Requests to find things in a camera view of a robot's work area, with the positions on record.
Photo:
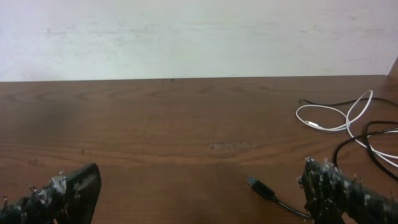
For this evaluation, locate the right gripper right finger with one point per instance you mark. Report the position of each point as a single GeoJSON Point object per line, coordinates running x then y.
{"type": "Point", "coordinates": [329, 195]}

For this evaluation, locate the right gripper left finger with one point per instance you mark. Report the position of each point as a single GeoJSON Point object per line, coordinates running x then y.
{"type": "Point", "coordinates": [66, 199]}

